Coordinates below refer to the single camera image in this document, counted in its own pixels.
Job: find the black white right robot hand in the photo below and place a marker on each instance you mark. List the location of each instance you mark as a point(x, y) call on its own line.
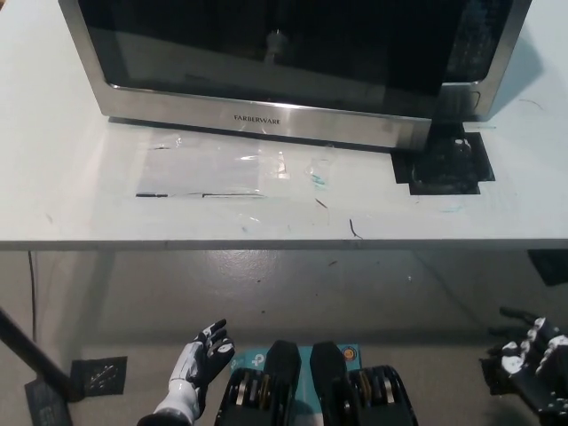
point(515, 355)

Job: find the black stand leg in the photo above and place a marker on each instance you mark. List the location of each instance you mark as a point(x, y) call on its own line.
point(35, 355)

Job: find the stainless steel microwave body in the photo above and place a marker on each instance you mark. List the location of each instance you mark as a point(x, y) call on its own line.
point(488, 44)

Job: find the black square floor marker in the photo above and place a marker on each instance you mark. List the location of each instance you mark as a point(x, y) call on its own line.
point(46, 406)
point(100, 376)

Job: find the black tape patch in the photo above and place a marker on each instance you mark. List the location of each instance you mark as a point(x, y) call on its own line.
point(481, 164)

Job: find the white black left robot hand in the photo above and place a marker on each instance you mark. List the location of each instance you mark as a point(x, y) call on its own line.
point(202, 357)

